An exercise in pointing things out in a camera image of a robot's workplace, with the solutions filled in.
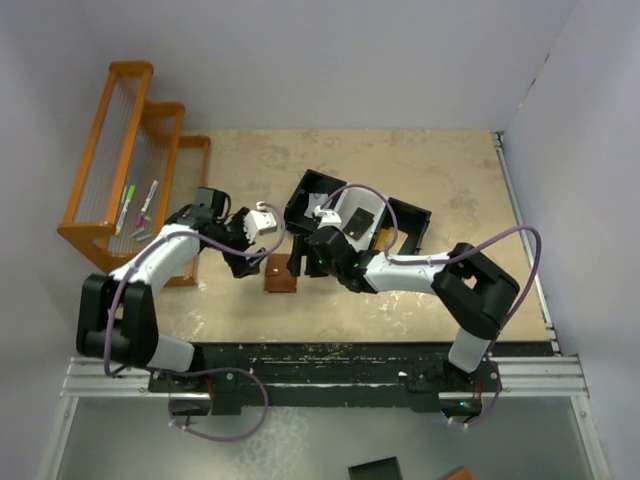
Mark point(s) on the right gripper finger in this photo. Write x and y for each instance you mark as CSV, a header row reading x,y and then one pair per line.
x,y
298,252
314,267

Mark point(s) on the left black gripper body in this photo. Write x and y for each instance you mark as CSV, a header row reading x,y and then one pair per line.
x,y
234,235

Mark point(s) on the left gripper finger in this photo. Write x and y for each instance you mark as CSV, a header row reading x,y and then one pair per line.
x,y
238,264
254,262

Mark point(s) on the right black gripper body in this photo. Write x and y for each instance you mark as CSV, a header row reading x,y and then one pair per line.
x,y
332,271

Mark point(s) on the brown leather card holder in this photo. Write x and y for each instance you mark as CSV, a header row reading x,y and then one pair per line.
x,y
277,278

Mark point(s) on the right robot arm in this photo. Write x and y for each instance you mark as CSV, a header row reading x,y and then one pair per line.
x,y
476,292

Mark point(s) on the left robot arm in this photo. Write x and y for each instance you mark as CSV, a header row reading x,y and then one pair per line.
x,y
117,317

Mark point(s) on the black card in tray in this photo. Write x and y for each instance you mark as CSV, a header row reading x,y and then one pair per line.
x,y
359,223

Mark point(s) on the gold card in tray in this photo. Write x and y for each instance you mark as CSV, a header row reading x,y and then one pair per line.
x,y
384,238

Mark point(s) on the silver item in tray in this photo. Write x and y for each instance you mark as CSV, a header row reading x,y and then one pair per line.
x,y
314,200

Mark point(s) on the black and white organizer tray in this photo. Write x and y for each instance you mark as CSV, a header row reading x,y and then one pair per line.
x,y
410,222

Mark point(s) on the grey marker pen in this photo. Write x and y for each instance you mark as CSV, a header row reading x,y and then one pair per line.
x,y
138,232

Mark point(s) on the pink marker pen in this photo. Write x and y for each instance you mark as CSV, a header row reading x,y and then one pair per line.
x,y
145,206

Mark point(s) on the green marker pen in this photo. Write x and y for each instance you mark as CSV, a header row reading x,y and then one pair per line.
x,y
127,197

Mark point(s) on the orange wooden tiered rack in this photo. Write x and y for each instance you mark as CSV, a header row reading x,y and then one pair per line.
x,y
132,141

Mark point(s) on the black box at bottom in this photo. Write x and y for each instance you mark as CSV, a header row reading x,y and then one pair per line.
x,y
382,469

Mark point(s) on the orange object at bottom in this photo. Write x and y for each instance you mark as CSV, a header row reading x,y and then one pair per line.
x,y
461,473

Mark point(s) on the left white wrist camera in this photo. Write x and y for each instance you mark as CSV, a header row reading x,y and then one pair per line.
x,y
259,221

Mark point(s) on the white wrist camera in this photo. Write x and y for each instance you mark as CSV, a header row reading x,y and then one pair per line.
x,y
259,221
326,217

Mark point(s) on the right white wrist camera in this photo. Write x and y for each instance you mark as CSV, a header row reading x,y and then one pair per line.
x,y
326,217

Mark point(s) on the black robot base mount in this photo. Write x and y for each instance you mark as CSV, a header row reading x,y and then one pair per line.
x,y
411,375

